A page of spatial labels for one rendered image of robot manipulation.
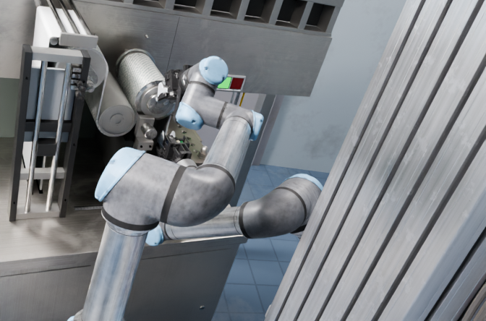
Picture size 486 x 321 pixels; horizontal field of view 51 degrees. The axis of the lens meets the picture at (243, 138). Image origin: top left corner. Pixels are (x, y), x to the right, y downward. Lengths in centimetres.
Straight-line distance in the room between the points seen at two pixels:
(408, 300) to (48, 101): 112
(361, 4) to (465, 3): 315
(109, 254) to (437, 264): 67
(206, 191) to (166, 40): 109
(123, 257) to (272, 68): 138
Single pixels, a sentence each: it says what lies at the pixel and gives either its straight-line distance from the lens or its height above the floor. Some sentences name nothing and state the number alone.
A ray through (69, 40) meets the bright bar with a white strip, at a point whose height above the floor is 144.
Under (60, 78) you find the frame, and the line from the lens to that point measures 145.
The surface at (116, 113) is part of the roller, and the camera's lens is 166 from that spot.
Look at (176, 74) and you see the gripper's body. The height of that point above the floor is 140.
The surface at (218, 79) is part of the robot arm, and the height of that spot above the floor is 149.
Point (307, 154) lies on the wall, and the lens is 414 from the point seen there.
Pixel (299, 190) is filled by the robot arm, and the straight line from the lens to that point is 132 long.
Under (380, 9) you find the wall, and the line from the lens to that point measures 382.
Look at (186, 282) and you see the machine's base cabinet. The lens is 188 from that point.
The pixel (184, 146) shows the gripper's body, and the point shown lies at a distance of 166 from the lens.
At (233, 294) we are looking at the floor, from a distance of 287.
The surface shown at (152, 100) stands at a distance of 165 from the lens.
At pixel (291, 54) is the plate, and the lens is 225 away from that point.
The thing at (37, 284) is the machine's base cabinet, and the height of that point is 77.
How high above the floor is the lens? 198
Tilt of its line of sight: 27 degrees down
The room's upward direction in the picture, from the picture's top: 19 degrees clockwise
